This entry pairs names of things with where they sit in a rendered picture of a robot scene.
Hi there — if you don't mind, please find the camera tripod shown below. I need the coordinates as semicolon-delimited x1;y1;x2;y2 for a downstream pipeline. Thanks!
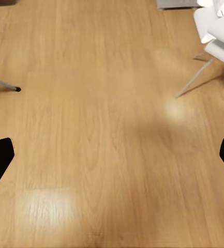
0;81;21;91

